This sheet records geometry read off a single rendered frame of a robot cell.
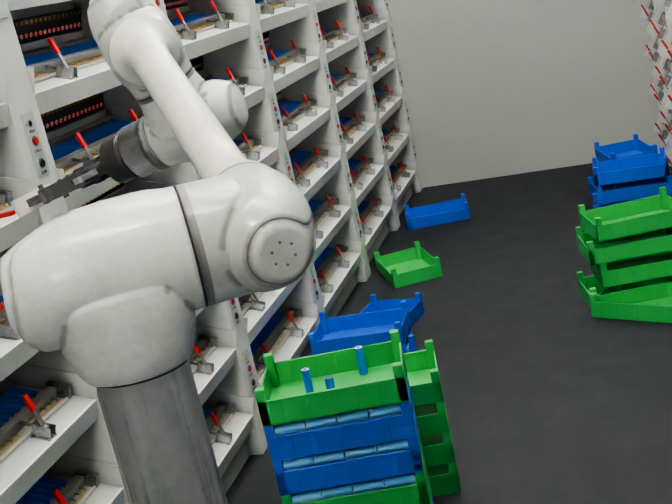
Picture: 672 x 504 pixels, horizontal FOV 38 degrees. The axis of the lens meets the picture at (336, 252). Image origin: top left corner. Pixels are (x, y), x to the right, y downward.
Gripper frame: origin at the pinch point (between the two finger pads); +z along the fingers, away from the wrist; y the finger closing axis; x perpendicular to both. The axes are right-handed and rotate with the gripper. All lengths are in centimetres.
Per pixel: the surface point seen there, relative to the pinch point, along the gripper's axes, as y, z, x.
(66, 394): 13.5, 25.0, -37.4
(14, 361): -4.4, 17.1, -23.8
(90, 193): 36.2, 12.5, -4.5
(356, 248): 225, 31, -78
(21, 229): 9.1, 12.2, -4.0
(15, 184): 15.3, 13.0, 3.8
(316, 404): 26, -17, -61
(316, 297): 159, 29, -74
